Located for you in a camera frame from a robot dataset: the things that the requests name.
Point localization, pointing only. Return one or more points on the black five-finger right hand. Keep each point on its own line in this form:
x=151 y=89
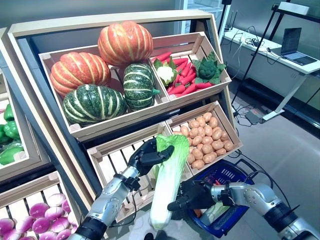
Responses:
x=195 y=197

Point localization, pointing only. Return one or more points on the black five-finger left hand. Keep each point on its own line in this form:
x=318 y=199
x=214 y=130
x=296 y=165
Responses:
x=147 y=157

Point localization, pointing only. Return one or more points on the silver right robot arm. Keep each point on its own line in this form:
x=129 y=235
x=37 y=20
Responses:
x=257 y=197

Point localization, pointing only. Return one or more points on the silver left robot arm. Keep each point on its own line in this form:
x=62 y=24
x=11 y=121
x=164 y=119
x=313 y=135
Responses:
x=110 y=197

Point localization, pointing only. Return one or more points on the blue plastic shopping basket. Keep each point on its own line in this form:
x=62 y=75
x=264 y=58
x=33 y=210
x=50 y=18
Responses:
x=225 y=172

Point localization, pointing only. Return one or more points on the small orange fruit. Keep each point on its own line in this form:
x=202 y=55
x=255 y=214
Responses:
x=197 y=212

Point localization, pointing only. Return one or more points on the red chili pepper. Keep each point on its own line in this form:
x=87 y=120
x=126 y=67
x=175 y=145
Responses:
x=216 y=181

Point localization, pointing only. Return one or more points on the light wooden slatted crate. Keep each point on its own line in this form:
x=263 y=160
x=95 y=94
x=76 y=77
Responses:
x=22 y=156
x=112 y=123
x=117 y=143
x=190 y=116
x=30 y=188
x=175 y=42

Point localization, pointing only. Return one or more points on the brown potato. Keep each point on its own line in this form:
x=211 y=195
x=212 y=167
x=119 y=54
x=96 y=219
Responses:
x=201 y=121
x=217 y=145
x=194 y=123
x=216 y=134
x=198 y=140
x=213 y=122
x=221 y=151
x=197 y=153
x=223 y=136
x=209 y=157
x=207 y=117
x=207 y=140
x=198 y=164
x=228 y=145
x=191 y=157
x=207 y=148
x=201 y=131
x=209 y=130
x=185 y=130
x=194 y=132

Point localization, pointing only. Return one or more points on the silver left robot leg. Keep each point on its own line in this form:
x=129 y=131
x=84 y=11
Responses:
x=150 y=236

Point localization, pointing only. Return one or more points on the small green striped pumpkin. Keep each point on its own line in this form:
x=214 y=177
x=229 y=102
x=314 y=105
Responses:
x=138 y=86

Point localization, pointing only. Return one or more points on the red-orange carrot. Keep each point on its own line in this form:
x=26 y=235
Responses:
x=187 y=78
x=177 y=90
x=203 y=85
x=163 y=57
x=189 y=89
x=180 y=61
x=186 y=70

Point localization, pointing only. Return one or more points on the large green striped pumpkin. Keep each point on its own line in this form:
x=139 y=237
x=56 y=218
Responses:
x=93 y=105

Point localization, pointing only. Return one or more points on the white cauliflower with leaves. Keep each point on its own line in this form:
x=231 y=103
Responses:
x=165 y=72

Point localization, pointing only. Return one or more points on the grey power box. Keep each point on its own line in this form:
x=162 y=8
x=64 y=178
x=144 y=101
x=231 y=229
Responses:
x=253 y=117

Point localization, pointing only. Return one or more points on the green broccoli with leaves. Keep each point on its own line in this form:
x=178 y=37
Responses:
x=207 y=68

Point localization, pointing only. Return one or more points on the orange striped pumpkin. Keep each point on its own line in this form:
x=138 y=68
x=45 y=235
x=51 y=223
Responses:
x=80 y=72
x=125 y=41

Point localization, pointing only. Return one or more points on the green bell pepper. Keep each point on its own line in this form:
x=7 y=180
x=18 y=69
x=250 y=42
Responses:
x=11 y=130
x=8 y=112
x=10 y=153

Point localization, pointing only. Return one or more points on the black tripod stand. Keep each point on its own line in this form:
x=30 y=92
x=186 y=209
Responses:
x=252 y=56

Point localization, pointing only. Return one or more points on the black router with antennas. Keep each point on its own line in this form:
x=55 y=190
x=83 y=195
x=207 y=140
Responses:
x=231 y=28

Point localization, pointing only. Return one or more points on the white office desk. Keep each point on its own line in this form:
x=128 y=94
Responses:
x=287 y=72

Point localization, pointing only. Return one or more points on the glass door fridge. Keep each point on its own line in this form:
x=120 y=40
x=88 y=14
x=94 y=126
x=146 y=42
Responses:
x=190 y=3

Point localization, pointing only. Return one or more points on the grey open laptop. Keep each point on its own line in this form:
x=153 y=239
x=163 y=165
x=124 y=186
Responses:
x=292 y=47

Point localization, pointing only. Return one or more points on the long white box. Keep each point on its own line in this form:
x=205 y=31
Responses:
x=293 y=7

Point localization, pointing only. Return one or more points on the black camera on pole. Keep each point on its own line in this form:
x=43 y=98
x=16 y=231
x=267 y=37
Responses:
x=226 y=2

